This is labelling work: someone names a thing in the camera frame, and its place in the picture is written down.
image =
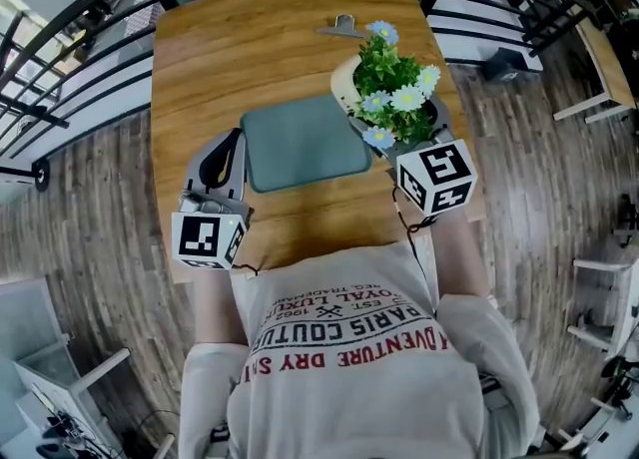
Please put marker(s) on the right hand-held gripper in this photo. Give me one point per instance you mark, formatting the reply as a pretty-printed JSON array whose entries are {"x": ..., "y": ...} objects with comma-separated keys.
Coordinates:
[{"x": 439, "y": 172}]

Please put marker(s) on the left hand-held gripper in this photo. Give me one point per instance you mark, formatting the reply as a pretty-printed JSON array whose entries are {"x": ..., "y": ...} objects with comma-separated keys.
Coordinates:
[{"x": 199, "y": 242}]

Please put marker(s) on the potted flower with blue blooms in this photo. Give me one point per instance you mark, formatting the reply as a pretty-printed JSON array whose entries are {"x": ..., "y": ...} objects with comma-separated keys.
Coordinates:
[{"x": 384, "y": 73}]

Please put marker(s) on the grey-green tray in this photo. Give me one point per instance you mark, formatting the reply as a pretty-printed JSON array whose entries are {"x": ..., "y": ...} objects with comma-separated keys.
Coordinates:
[{"x": 304, "y": 142}]

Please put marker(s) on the person's left forearm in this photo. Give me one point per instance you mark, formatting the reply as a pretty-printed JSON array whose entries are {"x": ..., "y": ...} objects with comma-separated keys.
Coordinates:
[{"x": 217, "y": 307}]

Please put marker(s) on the person's right forearm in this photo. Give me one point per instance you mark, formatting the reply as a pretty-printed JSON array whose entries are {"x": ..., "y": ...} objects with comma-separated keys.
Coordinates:
[{"x": 459, "y": 262}]

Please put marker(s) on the grey metal clip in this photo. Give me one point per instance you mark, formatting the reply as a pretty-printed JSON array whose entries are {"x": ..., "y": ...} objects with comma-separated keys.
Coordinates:
[{"x": 344, "y": 28}]

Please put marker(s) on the black box on floor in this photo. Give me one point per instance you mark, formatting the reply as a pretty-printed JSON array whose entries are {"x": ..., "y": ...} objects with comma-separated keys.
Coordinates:
[{"x": 506, "y": 65}]

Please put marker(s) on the wooden side desk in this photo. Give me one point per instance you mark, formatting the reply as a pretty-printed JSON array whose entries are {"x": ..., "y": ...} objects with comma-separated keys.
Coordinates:
[{"x": 606, "y": 68}]

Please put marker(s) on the person's white printed shirt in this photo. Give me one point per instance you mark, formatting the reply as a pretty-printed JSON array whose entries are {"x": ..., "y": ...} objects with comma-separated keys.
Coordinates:
[{"x": 359, "y": 377}]

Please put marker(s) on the white desk with equipment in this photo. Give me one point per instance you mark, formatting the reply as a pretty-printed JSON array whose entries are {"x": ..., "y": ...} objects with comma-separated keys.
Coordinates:
[{"x": 50, "y": 372}]

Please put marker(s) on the white shelf frame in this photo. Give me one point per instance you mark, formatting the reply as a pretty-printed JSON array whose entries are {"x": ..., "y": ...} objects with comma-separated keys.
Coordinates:
[{"x": 599, "y": 267}]

